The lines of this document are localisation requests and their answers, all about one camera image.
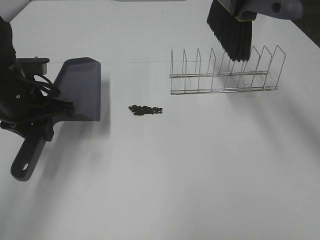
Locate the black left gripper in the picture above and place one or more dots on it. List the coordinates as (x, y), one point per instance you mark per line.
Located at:
(29, 102)

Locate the grey plastic dustpan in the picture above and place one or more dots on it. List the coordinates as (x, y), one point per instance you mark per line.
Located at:
(79, 82)

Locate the pile of coffee beans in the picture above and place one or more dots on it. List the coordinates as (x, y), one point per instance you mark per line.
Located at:
(141, 110)

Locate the grey hand brush black bristles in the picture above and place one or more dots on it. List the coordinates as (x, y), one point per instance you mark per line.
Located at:
(231, 21)

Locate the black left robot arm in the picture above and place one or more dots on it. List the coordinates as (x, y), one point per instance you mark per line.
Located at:
(7, 50)

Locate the chrome wire dish rack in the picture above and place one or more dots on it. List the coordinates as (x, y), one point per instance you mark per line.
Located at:
(215, 72)

